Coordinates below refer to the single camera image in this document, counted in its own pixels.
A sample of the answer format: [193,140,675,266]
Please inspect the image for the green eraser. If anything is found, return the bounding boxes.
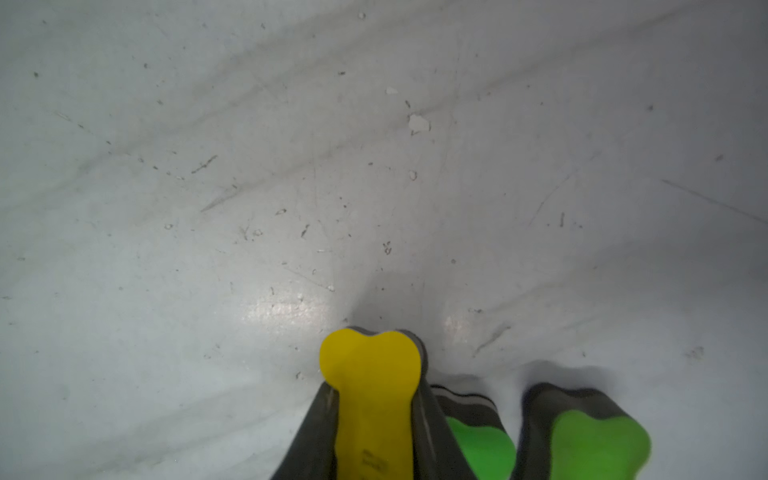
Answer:
[431,384,517,480]
[513,382,652,480]

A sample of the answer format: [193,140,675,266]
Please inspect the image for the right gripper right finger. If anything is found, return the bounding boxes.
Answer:
[411,379,476,480]

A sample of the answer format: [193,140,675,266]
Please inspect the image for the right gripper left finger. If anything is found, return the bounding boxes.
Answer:
[272,382,339,480]

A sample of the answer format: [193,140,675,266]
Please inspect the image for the yellow eraser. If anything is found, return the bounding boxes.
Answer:
[319,328,422,479]

